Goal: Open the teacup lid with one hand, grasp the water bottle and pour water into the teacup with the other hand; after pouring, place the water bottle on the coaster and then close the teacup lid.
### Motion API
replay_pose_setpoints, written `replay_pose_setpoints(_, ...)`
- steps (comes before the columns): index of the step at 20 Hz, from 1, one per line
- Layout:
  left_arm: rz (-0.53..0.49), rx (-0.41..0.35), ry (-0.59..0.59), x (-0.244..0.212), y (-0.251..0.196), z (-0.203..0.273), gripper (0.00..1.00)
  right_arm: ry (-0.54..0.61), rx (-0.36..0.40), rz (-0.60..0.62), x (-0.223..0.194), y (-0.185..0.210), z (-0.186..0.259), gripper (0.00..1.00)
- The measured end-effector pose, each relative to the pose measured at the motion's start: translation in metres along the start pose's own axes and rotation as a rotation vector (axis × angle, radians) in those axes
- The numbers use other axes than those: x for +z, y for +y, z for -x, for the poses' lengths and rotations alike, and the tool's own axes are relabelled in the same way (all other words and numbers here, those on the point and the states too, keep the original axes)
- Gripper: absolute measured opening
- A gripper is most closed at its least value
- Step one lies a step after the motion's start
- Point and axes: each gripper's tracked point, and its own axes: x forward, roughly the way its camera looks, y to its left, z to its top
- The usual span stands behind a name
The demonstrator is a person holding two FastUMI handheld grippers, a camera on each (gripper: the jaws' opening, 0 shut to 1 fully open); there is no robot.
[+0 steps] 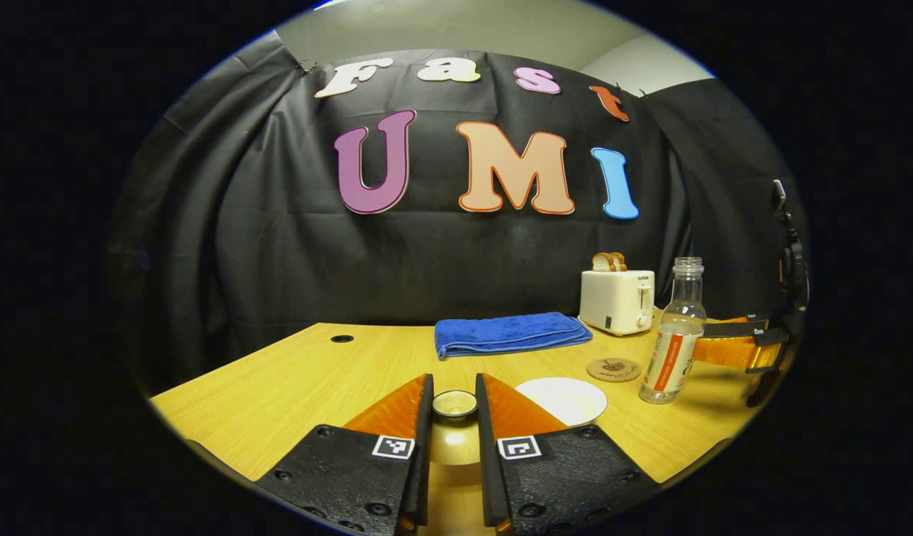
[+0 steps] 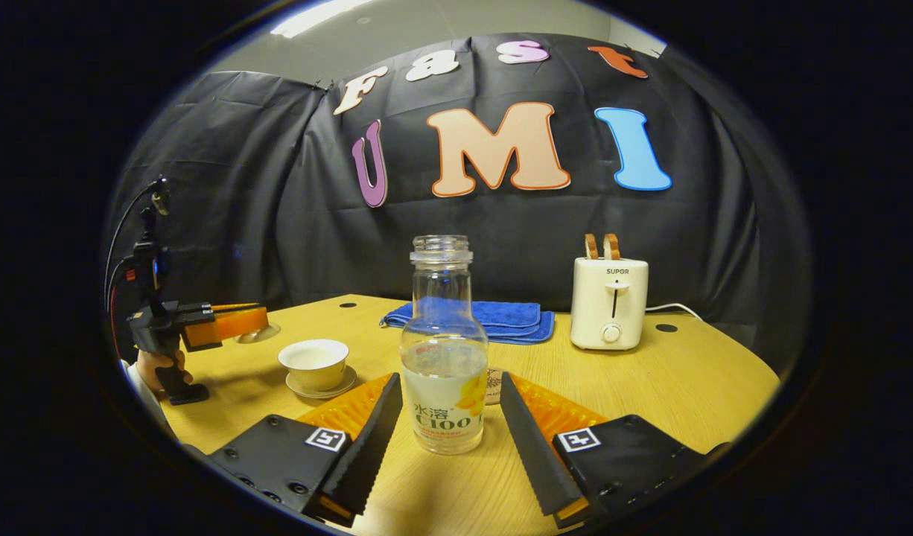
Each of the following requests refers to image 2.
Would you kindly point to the blue folded towel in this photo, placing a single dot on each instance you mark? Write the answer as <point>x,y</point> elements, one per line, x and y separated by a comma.
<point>509,316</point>

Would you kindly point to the round wooden coaster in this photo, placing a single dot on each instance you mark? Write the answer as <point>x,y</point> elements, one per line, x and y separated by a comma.
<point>494,387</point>

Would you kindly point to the cream teacup lid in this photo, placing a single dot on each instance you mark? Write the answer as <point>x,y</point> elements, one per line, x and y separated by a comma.
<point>259,333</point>

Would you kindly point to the ceiling light panel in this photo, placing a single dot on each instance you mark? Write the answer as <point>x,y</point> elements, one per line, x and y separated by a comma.
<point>319,16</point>

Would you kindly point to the cream saucer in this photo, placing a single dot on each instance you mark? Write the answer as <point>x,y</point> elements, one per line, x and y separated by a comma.
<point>345,387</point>

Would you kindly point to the white toaster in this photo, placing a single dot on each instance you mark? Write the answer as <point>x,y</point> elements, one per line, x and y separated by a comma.
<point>609,305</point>

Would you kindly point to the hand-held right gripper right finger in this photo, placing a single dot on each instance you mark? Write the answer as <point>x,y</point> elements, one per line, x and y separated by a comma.
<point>535,447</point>

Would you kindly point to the black backdrop cloth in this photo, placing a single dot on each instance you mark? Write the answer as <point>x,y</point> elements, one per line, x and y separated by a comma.
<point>278,238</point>

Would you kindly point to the bread slice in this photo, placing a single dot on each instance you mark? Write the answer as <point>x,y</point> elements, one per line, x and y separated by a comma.
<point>590,247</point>
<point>611,246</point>

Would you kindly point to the cream teacup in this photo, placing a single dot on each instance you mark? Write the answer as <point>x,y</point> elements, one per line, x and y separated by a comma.
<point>313,368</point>

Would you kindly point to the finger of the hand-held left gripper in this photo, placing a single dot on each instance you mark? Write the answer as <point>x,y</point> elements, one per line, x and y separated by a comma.
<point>237,306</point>
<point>229,327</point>

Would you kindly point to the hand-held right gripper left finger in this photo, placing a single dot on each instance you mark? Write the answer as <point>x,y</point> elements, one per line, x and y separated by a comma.
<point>367,447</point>

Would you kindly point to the clear glass water bottle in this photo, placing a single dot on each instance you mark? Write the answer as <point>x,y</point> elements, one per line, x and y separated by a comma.
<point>443,357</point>

